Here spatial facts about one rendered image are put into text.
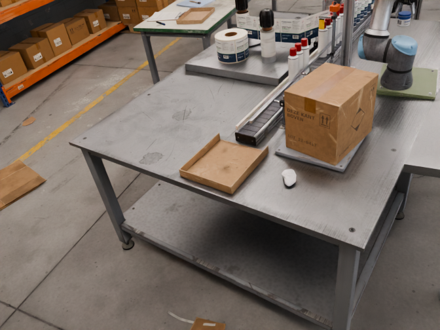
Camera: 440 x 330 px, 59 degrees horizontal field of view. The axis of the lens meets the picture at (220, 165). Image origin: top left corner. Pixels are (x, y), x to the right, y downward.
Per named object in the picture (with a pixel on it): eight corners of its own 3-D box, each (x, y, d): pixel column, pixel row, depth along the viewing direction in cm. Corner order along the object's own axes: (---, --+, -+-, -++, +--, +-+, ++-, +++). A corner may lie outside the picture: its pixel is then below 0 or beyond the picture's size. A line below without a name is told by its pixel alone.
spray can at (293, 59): (291, 82, 209) (290, 45, 197) (300, 84, 206) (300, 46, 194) (287, 87, 206) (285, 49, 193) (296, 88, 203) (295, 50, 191)
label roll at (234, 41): (211, 59, 248) (207, 36, 239) (232, 48, 258) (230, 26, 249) (234, 66, 236) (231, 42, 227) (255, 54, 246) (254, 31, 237)
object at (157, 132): (266, 12, 330) (266, 10, 329) (469, 26, 254) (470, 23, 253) (69, 145, 202) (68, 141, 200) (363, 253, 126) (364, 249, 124)
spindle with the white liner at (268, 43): (266, 56, 241) (262, 6, 223) (279, 57, 236) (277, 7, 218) (258, 62, 235) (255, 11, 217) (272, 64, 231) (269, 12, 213)
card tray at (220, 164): (219, 139, 184) (218, 132, 182) (268, 152, 171) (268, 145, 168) (180, 176, 166) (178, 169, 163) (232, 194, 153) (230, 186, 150)
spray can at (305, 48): (301, 73, 217) (301, 36, 204) (310, 74, 214) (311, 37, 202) (297, 76, 214) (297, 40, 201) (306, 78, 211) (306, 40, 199)
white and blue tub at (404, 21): (397, 22, 238) (399, 10, 234) (410, 22, 235) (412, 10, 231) (396, 26, 233) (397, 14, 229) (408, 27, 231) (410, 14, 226)
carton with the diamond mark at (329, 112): (323, 116, 185) (325, 61, 169) (372, 130, 171) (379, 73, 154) (285, 146, 169) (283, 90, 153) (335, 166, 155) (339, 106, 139)
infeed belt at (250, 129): (358, 19, 281) (359, 14, 279) (370, 20, 277) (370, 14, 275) (238, 139, 180) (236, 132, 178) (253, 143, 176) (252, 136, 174)
